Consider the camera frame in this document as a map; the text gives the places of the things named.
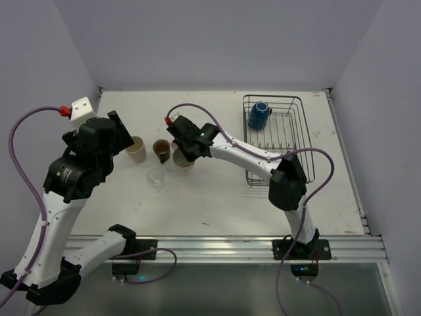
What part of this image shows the dark wire dish rack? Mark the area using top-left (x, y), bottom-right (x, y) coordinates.
top-left (242, 94), bottom-right (316, 189)

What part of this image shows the pink cup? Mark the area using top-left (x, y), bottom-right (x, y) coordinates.
top-left (170, 142), bottom-right (194, 173)

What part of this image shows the aluminium mounting rail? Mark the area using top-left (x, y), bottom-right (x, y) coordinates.
top-left (137, 236), bottom-right (388, 263)

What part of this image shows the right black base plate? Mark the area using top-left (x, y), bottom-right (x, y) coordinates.
top-left (272, 239), bottom-right (332, 260)

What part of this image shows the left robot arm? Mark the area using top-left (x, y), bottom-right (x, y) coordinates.
top-left (1, 111), bottom-right (136, 306)

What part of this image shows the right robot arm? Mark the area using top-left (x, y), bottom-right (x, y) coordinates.
top-left (164, 115), bottom-right (320, 254)

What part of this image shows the dark brown mug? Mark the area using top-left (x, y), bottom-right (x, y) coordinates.
top-left (153, 139), bottom-right (171, 164)

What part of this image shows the blue mug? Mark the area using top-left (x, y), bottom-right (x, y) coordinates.
top-left (247, 101), bottom-right (272, 131)

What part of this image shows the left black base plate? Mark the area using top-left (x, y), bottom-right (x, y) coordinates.
top-left (113, 238), bottom-right (158, 261)

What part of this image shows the clear glass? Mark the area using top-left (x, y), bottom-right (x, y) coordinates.
top-left (147, 169), bottom-right (164, 188)

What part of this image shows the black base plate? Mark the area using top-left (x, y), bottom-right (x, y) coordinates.
top-left (272, 239), bottom-right (332, 260)
top-left (113, 238), bottom-right (158, 261)

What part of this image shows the beige cup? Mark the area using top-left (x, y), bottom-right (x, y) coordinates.
top-left (125, 136), bottom-right (147, 163)

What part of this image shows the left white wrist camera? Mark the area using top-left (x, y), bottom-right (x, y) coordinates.
top-left (70, 97), bottom-right (97, 131)

